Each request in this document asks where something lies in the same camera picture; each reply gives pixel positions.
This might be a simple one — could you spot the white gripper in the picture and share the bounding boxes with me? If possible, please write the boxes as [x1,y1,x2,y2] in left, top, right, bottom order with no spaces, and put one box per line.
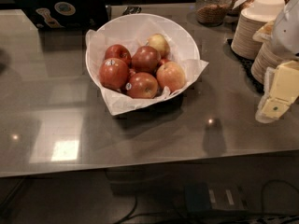
[269,0,299,106]

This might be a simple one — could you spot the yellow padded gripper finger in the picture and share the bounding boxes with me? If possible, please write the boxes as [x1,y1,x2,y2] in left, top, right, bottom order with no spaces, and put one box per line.
[255,95,291,123]

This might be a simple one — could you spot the orange-red apple front right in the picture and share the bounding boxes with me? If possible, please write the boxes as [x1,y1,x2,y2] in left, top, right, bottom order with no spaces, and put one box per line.
[156,62,186,92]

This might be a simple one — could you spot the small hidden red apple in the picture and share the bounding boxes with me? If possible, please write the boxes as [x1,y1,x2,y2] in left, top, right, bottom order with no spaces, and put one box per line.
[158,58,170,67]

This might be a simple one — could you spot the yellow-green apple at back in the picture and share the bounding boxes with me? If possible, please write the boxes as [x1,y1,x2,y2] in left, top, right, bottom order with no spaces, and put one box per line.
[147,34,170,58]

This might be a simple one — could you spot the dark red centre apple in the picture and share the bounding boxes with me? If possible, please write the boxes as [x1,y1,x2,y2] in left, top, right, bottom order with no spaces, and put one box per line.
[131,46,161,74]

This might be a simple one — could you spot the white bowl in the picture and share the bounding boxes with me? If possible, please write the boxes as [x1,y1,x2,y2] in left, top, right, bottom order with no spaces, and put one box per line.
[85,12,201,104]

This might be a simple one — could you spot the small dark object behind bowl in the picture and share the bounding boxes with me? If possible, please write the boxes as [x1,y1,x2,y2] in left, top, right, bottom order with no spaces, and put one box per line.
[122,6,142,15]

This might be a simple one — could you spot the black mat under plates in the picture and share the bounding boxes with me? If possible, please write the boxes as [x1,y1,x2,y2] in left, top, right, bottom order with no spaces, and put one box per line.
[231,49,263,94]

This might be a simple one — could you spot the back stack of paper plates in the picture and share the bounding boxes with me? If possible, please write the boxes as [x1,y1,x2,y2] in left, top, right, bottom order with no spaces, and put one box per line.
[231,7,272,60]

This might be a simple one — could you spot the stack of white paper bowls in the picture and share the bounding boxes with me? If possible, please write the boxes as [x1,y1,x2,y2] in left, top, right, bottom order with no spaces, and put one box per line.
[241,0,285,22]

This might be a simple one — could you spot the dark box under table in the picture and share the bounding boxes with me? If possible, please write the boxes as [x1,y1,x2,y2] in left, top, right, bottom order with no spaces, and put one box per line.
[184,182,249,217]

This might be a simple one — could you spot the glass jar with granola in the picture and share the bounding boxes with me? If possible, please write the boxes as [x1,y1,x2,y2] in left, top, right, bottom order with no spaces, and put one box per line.
[195,0,232,26]

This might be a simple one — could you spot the white paper liner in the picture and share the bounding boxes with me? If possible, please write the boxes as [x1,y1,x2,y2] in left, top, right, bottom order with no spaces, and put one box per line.
[85,18,209,117]

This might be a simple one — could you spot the black laptop with stickers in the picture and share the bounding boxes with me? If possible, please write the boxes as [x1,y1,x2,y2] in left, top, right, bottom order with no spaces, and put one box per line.
[13,0,109,30]

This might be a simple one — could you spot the black cable on floor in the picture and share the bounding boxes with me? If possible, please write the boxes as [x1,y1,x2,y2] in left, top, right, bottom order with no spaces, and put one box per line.
[111,179,299,224]

